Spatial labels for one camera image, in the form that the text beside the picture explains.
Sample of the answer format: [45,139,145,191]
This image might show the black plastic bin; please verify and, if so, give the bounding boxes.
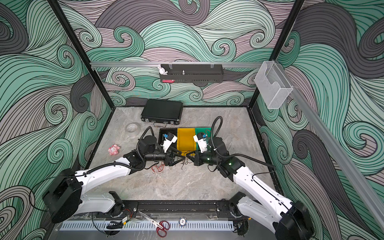
[159,129,178,149]

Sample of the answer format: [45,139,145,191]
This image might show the clear acrylic wall holder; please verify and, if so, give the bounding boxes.
[255,61,293,110]

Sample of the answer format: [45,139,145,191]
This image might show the yellow plastic bin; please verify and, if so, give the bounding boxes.
[177,128,197,153]

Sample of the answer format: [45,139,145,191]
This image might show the black wall shelf tray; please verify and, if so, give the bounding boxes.
[159,64,224,84]

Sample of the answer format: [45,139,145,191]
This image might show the round blue white button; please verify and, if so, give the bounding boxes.
[179,217,187,227]

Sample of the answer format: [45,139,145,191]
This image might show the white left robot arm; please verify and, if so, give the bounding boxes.
[43,133,184,224]

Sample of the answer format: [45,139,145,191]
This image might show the pink pig toy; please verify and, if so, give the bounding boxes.
[108,144,120,156]

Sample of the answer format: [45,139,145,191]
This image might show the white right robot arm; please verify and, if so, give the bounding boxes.
[186,135,315,240]

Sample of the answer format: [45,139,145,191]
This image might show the red handled scissors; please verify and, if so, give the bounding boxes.
[138,211,171,238]

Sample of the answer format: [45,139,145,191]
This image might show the green plastic bin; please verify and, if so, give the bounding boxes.
[195,128,212,150]

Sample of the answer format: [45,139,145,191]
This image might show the aluminium wall rail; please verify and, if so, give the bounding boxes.
[89,61,265,69]

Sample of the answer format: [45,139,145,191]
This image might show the red cable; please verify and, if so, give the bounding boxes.
[150,163,166,175]

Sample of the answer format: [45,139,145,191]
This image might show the white rabbit figurine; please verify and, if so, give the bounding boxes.
[158,65,168,75]

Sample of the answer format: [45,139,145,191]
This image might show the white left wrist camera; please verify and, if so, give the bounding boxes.
[161,133,178,153]

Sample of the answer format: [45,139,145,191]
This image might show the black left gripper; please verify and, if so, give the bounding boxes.
[145,146,186,167]

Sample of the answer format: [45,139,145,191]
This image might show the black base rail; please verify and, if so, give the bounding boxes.
[56,199,298,221]

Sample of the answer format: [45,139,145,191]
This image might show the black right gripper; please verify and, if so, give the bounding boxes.
[186,148,223,167]

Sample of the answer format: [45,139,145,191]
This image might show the black right arm hose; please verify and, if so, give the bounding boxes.
[209,116,277,170]

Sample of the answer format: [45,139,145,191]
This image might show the black aluminium carry case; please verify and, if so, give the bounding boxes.
[141,99,184,125]

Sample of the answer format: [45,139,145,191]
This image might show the white slotted cable duct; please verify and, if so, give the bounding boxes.
[60,221,235,232]

